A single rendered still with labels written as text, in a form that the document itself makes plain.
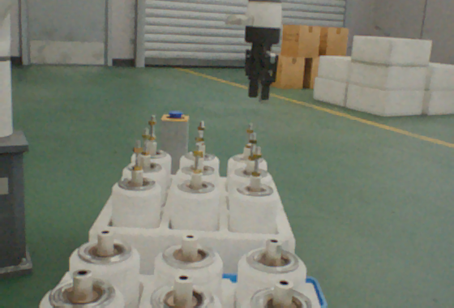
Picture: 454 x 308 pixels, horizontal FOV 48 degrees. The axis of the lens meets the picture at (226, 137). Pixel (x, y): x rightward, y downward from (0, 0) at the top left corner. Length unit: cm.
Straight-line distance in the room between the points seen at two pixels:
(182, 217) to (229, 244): 10
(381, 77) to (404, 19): 407
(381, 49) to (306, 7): 375
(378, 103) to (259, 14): 277
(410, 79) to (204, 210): 303
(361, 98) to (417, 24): 382
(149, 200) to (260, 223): 22
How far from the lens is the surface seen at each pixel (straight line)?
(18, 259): 126
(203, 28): 665
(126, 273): 73
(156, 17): 642
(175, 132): 138
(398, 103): 382
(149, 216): 102
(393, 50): 372
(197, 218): 100
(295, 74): 497
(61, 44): 620
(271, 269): 71
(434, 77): 404
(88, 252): 75
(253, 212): 100
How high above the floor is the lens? 57
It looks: 13 degrees down
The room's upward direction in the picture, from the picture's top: 3 degrees clockwise
